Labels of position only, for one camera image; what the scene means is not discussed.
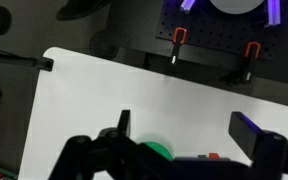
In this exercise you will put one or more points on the small red block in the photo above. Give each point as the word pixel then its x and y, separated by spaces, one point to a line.
pixel 213 155

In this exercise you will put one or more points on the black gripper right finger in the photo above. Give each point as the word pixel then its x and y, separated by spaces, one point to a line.
pixel 267 150

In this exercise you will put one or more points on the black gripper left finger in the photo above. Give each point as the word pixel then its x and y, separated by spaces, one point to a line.
pixel 84 156

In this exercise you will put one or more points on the small dark block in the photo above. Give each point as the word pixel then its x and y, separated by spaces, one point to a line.
pixel 202 156

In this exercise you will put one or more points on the green bowl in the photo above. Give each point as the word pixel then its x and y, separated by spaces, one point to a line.
pixel 157 148

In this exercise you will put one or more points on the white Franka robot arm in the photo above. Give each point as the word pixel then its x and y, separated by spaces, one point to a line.
pixel 237 5

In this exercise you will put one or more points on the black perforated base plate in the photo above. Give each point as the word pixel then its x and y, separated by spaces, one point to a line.
pixel 217 33

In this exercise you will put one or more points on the aluminium profile bar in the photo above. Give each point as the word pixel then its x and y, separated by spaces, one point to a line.
pixel 273 13
pixel 188 5

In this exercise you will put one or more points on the black curved floor object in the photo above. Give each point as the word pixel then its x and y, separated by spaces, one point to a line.
pixel 80 9

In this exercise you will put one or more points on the orange black bar clamp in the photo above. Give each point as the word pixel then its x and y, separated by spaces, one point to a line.
pixel 250 63
pixel 176 50

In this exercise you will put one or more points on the ribbed round floor disc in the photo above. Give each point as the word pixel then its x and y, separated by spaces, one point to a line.
pixel 102 45

